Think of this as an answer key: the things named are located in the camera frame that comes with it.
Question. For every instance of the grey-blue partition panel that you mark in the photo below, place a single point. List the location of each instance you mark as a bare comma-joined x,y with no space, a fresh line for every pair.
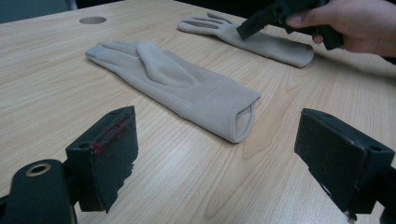
34,9

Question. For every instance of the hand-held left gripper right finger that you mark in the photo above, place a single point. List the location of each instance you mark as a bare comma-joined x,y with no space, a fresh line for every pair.
336,161

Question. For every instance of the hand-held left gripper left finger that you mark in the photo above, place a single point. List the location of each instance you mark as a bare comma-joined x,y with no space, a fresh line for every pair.
106,158

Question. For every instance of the beige fabric glove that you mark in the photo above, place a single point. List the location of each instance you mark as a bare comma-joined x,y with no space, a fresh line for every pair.
193,93
274,46

